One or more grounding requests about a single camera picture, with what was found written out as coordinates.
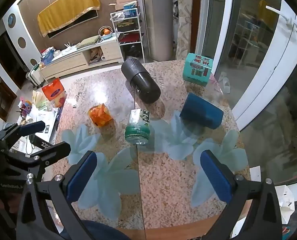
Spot white plastic bag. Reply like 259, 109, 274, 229
32, 90, 52, 111

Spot pile of papers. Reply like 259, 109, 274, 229
28, 107, 62, 144

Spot white door handle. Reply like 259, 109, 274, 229
266, 5, 293, 25

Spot blue packets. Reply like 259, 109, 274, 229
41, 47, 61, 65

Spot person's leg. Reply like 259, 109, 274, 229
63, 219, 132, 240

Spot black curved television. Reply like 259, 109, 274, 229
48, 10, 99, 38

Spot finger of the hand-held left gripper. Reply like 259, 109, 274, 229
3, 141, 71, 172
0, 120, 46, 146

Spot grey round column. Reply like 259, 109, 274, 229
152, 0, 176, 61

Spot beige television cabinet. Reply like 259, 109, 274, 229
40, 38, 124, 81

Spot fruit bowl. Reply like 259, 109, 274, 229
98, 26, 114, 40

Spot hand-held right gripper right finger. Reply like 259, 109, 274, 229
200, 149, 283, 240

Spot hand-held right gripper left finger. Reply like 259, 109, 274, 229
16, 151, 98, 240

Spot green cushion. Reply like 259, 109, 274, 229
77, 36, 102, 49

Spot dark blue cup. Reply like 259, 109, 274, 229
180, 92, 224, 130

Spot white metal shelf rack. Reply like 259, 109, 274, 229
110, 11, 145, 64

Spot white paper box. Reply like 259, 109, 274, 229
274, 185, 295, 225

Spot orange snack packet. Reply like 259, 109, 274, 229
88, 103, 114, 127

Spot open cardboard box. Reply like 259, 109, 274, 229
109, 0, 138, 12

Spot white slippers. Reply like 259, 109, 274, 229
218, 71, 231, 93

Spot orange plastic bag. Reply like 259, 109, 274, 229
41, 78, 65, 106

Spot yellow cloth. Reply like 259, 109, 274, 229
37, 0, 101, 38

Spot white suitcase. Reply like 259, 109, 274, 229
26, 65, 45, 86

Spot teal printed carton box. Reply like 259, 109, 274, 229
183, 53, 213, 87

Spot black bag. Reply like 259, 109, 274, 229
123, 44, 142, 58

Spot black cup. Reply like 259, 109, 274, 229
121, 57, 162, 103

